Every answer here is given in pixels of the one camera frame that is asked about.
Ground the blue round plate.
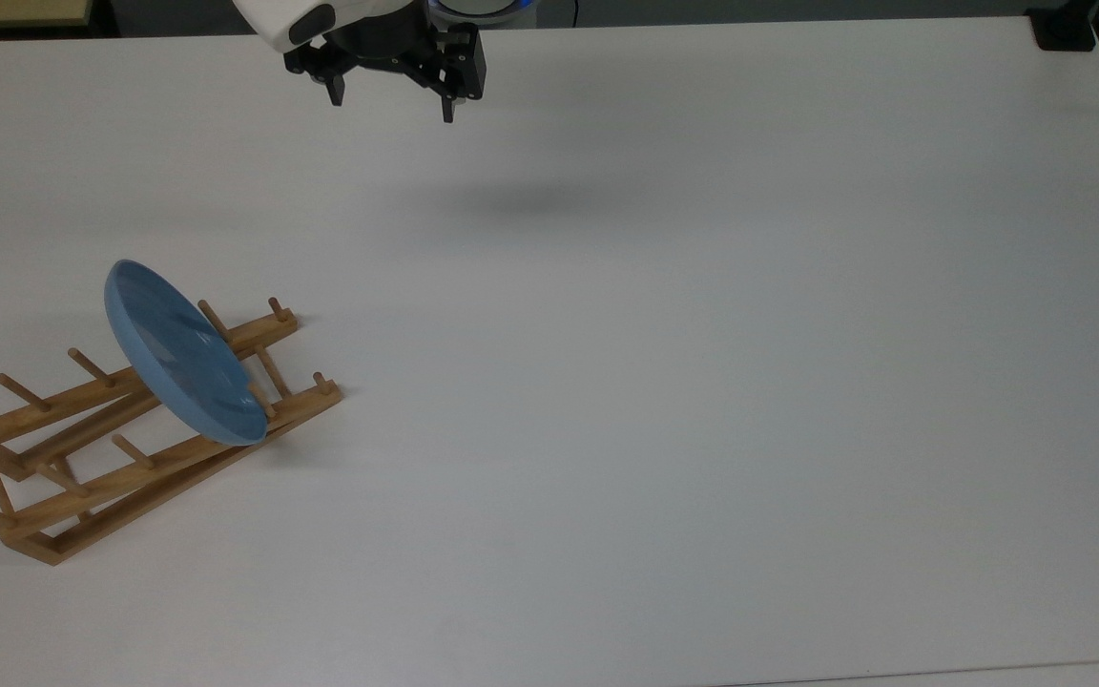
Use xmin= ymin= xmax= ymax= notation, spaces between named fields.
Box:
xmin=104 ymin=259 xmax=269 ymax=447

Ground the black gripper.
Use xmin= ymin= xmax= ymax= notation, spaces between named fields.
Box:
xmin=284 ymin=5 xmax=486 ymax=123

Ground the wooden plate rack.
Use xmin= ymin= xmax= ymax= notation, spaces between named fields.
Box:
xmin=0 ymin=297 xmax=344 ymax=567

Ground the robot base with blue ring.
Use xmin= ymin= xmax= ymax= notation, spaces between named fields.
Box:
xmin=427 ymin=0 xmax=538 ymax=19

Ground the yellowish wooden furniture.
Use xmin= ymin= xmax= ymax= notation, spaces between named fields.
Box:
xmin=0 ymin=0 xmax=94 ymax=30

